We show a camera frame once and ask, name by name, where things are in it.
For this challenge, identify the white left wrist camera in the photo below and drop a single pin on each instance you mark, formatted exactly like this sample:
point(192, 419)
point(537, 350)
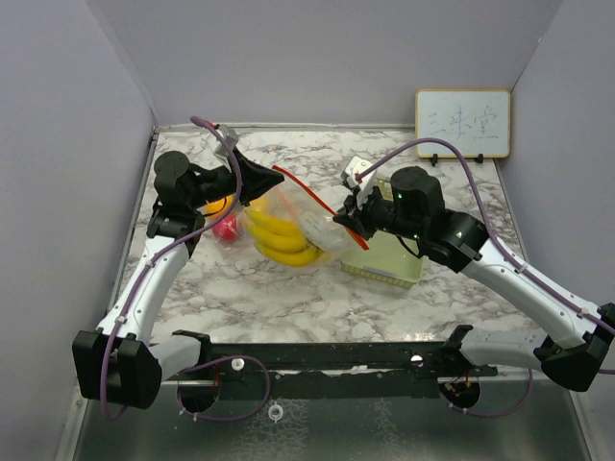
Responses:
point(230, 137)

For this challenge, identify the pale green perforated basket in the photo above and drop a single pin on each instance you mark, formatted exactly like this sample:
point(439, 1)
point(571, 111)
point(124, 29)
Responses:
point(386, 260)

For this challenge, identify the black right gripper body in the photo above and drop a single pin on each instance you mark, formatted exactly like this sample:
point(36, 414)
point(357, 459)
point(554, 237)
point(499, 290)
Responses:
point(383, 214)

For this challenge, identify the red toy apple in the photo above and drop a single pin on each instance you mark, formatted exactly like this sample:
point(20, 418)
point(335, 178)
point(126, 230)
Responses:
point(227, 229)

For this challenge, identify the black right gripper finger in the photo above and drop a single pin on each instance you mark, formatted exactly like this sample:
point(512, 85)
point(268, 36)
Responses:
point(363, 224)
point(351, 205)

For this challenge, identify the yellow toy banana bunch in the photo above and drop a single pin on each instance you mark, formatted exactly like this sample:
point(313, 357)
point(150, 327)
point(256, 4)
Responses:
point(282, 241)

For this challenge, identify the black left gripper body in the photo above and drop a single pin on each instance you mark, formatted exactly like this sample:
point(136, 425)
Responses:
point(214, 182)

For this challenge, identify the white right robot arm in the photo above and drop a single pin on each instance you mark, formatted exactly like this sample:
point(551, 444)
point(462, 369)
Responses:
point(573, 335)

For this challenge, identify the orange toy bell pepper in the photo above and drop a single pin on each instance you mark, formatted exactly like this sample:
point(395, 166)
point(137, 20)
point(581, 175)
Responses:
point(218, 207)

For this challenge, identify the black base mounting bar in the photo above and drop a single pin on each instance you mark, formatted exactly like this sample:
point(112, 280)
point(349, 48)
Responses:
point(316, 371)

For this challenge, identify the small whiteboard with wooden frame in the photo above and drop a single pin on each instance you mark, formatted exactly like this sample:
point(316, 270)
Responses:
point(475, 121)

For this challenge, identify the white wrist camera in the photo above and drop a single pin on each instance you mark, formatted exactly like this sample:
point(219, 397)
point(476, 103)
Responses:
point(230, 137)
point(358, 177)

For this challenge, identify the clear orange-zip bag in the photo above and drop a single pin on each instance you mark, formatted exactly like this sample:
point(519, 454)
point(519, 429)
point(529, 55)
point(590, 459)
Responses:
point(244, 242)
point(293, 200)

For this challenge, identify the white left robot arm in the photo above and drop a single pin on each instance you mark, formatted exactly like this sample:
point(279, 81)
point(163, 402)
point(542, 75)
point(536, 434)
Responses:
point(117, 362)

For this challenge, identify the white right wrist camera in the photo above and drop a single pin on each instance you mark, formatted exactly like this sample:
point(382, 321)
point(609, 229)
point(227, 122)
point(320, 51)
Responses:
point(358, 177)

